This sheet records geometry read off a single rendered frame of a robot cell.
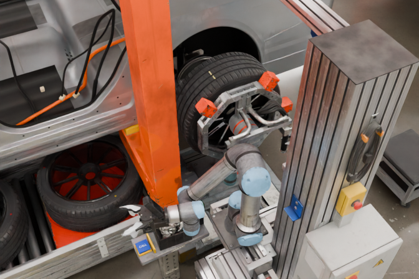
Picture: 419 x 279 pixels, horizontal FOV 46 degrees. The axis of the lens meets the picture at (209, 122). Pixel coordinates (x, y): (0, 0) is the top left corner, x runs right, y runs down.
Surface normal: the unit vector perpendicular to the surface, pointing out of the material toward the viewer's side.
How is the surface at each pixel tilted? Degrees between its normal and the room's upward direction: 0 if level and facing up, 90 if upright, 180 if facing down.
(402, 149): 0
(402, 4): 0
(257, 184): 82
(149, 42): 90
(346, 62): 0
